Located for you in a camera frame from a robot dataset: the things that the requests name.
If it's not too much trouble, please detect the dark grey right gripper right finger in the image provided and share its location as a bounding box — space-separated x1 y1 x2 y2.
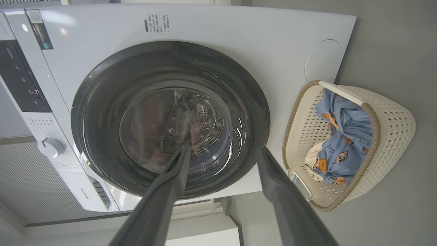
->
256 146 339 246

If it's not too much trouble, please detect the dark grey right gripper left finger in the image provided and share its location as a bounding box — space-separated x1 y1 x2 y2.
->
109 143 192 246

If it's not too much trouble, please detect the cream white garment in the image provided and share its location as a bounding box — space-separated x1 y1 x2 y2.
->
304 142 325 181

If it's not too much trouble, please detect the dark round glass washer door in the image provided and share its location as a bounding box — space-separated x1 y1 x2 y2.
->
71 41 271 200

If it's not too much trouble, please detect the blue cartoon print garment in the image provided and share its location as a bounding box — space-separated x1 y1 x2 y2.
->
312 88 373 188

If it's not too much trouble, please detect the white round control knob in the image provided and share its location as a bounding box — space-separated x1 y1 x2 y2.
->
38 137 65 158

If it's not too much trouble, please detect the white front-load washing machine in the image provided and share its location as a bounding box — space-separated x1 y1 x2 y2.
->
0 3 357 213

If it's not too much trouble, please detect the cream perforated laundry basket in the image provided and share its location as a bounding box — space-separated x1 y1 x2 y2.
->
282 80 417 212

